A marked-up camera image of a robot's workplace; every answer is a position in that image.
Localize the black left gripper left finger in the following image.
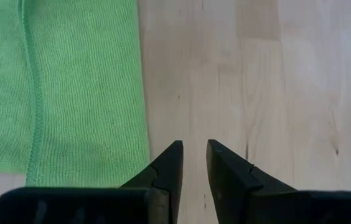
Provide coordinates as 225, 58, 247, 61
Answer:
0, 139, 185, 224

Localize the green microfiber towel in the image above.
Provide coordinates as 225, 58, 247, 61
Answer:
0, 0, 151, 188

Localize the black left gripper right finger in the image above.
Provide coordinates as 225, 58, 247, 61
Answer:
205, 139, 351, 224

